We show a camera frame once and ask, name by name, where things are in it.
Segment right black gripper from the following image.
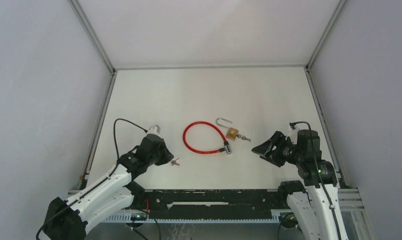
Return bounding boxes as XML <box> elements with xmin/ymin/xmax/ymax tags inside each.
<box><xmin>251</xmin><ymin>129</ymin><xmax>303</xmax><ymax>167</ymax></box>

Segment cable lock keys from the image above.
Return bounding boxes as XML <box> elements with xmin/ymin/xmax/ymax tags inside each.
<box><xmin>171</xmin><ymin>158</ymin><xmax>180</xmax><ymax>166</ymax></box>

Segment padlock keys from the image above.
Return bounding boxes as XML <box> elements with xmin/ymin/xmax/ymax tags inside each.
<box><xmin>237</xmin><ymin>134</ymin><xmax>251</xmax><ymax>142</ymax></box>

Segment brass padlock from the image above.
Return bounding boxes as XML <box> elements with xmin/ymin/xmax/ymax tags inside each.
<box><xmin>215</xmin><ymin>117</ymin><xmax>239</xmax><ymax>141</ymax></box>

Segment red cable bike lock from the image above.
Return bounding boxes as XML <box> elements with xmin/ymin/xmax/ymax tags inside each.
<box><xmin>182</xmin><ymin>121</ymin><xmax>232</xmax><ymax>155</ymax></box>

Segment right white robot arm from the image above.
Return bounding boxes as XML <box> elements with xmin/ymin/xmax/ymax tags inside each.
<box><xmin>251</xmin><ymin>129</ymin><xmax>348</xmax><ymax>240</ymax></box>

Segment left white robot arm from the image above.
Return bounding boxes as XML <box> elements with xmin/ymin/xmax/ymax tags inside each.
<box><xmin>36</xmin><ymin>133</ymin><xmax>174</xmax><ymax>240</ymax></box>

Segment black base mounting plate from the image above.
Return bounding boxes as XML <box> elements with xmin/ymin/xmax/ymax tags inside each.
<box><xmin>130</xmin><ymin>189</ymin><xmax>290</xmax><ymax>217</ymax></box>

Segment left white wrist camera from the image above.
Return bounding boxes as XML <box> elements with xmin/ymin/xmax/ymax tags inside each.
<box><xmin>146</xmin><ymin>125</ymin><xmax>161</xmax><ymax>137</ymax></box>

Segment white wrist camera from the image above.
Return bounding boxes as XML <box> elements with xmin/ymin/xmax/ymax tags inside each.
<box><xmin>146</xmin><ymin>125</ymin><xmax>161</xmax><ymax>137</ymax></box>
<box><xmin>289</xmin><ymin>122</ymin><xmax>300</xmax><ymax>135</ymax></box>

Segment right black camera cable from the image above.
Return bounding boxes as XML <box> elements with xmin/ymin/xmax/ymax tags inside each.
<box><xmin>288</xmin><ymin>121</ymin><xmax>342</xmax><ymax>240</ymax></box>

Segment black camera cable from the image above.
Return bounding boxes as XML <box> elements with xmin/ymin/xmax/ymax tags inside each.
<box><xmin>288</xmin><ymin>121</ymin><xmax>342</xmax><ymax>240</ymax></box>
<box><xmin>36</xmin><ymin>118</ymin><xmax>148</xmax><ymax>240</ymax></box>

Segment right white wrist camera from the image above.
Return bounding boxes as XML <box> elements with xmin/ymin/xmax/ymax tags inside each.
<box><xmin>289</xmin><ymin>122</ymin><xmax>300</xmax><ymax>135</ymax></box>

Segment left black camera cable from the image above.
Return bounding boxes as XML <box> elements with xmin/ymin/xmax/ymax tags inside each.
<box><xmin>36</xmin><ymin>118</ymin><xmax>148</xmax><ymax>240</ymax></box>

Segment white slotted cable duct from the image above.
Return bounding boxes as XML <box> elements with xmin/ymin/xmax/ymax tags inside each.
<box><xmin>102</xmin><ymin>211</ymin><xmax>279</xmax><ymax>224</ymax></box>

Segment aluminium frame rails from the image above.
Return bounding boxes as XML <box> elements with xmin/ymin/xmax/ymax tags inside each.
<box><xmin>68</xmin><ymin>0</ymin><xmax>365</xmax><ymax>212</ymax></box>

